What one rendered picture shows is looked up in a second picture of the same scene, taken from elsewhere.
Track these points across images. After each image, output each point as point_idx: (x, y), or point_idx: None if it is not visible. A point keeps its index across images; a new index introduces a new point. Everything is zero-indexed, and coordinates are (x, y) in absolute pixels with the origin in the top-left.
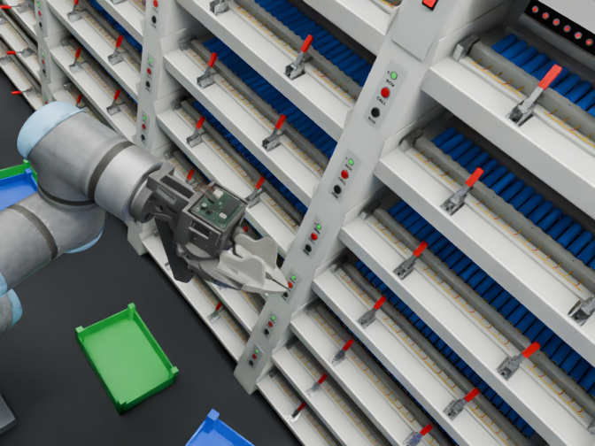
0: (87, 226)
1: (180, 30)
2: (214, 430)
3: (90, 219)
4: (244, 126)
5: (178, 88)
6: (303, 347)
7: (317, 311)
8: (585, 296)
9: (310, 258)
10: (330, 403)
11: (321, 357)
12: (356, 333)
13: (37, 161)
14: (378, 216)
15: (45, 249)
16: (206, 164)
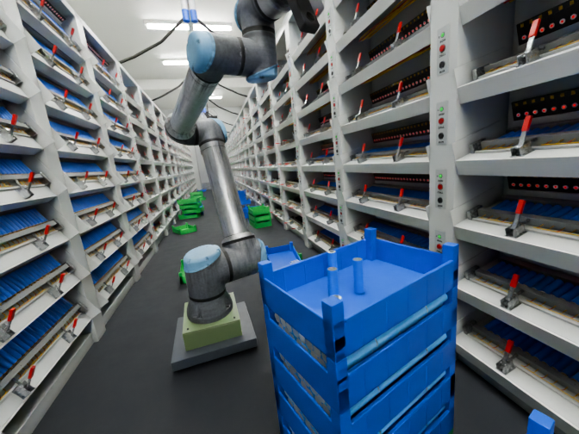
0: (262, 49)
1: (347, 113)
2: (378, 259)
3: (264, 46)
4: (382, 112)
5: (352, 148)
6: (484, 272)
7: (480, 215)
8: None
9: (445, 143)
10: (540, 313)
11: (496, 237)
12: (517, 170)
13: (239, 11)
14: (489, 68)
15: (238, 43)
16: (369, 163)
